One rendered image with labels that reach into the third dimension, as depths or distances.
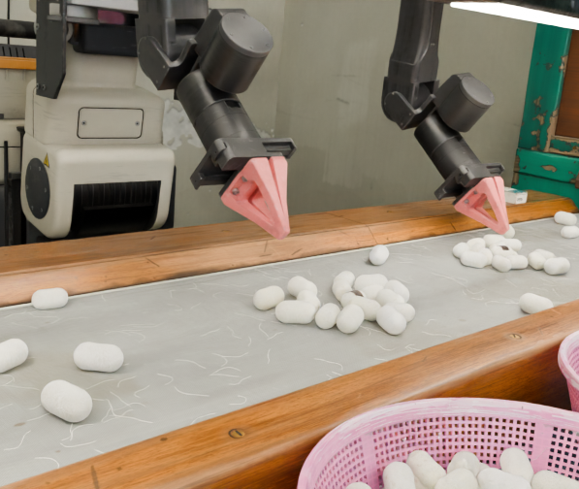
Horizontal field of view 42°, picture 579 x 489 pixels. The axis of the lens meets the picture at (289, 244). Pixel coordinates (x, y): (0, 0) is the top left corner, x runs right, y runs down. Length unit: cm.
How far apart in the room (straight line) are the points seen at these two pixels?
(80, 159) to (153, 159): 14
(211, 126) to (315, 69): 241
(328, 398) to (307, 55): 277
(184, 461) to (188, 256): 43
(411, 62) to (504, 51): 144
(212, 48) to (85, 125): 58
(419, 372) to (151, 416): 19
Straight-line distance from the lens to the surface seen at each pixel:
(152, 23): 84
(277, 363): 61
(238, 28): 77
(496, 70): 258
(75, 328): 67
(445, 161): 112
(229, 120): 77
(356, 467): 47
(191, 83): 81
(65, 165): 126
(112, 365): 57
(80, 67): 133
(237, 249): 87
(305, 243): 94
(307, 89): 320
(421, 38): 114
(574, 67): 154
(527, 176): 157
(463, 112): 110
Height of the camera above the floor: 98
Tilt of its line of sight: 14 degrees down
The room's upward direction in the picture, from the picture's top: 5 degrees clockwise
